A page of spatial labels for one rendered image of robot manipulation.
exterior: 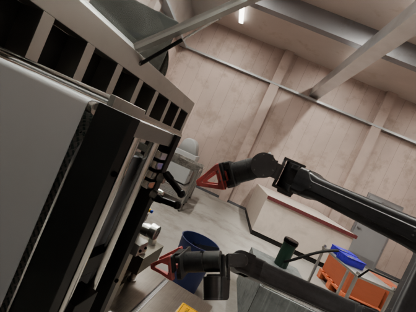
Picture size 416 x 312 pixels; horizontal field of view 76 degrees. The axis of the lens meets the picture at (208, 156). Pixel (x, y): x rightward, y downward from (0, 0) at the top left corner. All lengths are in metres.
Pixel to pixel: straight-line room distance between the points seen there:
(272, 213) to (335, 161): 3.80
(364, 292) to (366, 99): 6.22
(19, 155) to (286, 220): 6.08
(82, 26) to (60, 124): 0.45
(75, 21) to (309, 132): 8.66
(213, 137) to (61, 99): 8.44
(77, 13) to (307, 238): 6.22
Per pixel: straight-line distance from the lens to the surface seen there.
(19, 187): 0.53
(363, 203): 0.54
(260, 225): 6.33
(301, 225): 6.48
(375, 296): 5.58
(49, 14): 0.82
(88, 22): 0.90
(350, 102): 9.74
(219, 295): 0.79
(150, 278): 1.12
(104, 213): 0.38
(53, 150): 0.48
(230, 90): 9.07
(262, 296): 2.77
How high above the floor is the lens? 1.45
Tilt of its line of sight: 2 degrees down
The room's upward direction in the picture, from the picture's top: 24 degrees clockwise
